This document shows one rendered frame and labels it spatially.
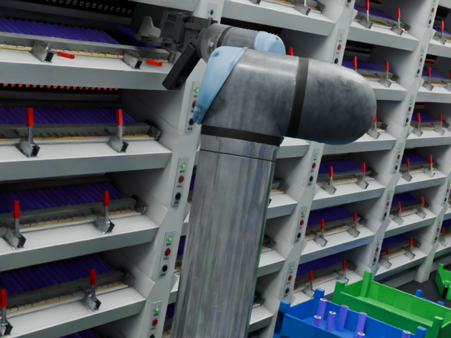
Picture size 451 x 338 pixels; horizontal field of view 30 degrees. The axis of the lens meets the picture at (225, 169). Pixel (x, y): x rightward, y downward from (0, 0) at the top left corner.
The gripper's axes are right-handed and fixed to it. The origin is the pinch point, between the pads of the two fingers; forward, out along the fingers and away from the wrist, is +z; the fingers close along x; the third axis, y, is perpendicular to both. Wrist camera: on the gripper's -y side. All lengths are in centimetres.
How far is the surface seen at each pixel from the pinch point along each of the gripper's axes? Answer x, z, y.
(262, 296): -79, -2, -77
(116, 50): 10.8, -3.4, -3.0
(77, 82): 25.0, -6.8, -9.9
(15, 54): 40.9, -5.2, -5.4
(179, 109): -10.0, -7.5, -15.0
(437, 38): -177, -5, 15
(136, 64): 7.3, -6.6, -5.3
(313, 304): -41, -38, -60
